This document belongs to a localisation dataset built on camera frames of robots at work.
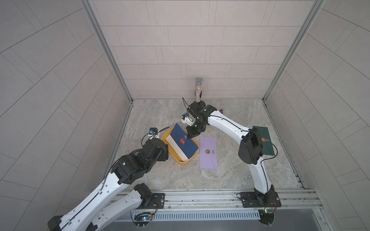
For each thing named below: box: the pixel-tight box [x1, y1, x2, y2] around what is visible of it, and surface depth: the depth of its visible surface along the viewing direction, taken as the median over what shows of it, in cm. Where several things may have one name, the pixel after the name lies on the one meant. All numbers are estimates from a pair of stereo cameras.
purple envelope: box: [199, 136, 218, 169], surface depth 89 cm
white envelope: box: [165, 133, 189, 162], surface depth 88 cm
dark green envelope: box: [252, 125, 276, 156], surface depth 95 cm
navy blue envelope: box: [170, 122, 199, 160], surface depth 86 cm
